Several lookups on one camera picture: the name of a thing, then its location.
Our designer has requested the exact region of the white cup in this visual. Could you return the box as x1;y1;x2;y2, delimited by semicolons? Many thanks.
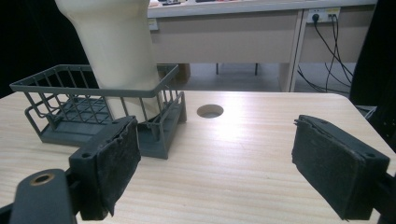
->
54;0;164;124

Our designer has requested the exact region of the black cable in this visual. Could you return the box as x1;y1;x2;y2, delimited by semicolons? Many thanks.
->
312;13;355;78
324;14;351;91

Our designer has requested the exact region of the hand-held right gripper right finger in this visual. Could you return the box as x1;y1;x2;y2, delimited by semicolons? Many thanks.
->
291;114;390;221

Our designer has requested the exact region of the white and grey desk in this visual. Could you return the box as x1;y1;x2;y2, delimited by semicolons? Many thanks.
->
147;0;378;93

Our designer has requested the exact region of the white wall socket, black plug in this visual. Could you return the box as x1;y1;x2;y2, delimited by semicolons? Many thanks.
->
306;7;342;24

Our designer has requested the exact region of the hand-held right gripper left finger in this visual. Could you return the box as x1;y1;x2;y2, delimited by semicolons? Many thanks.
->
68;116;142;221

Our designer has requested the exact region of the black curtain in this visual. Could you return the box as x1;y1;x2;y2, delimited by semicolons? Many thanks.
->
0;0;92;99
348;0;396;152

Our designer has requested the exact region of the grey wire rack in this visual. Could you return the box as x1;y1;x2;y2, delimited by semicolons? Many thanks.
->
9;63;188;161

